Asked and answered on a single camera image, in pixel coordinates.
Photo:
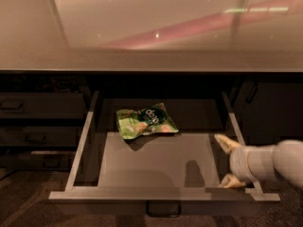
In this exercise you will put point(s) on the green snack bag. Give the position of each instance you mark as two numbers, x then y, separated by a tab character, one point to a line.
154	119

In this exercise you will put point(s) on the dark grey cabinet door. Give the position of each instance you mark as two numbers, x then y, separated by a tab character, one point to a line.
270	111

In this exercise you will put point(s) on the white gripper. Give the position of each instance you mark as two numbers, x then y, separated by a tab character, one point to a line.
239	165

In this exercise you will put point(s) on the grey drawer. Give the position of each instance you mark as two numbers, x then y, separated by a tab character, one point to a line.
40	136
160	175
38	160
42	105

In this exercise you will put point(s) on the dark item in left drawer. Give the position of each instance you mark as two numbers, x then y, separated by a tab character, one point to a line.
65	85

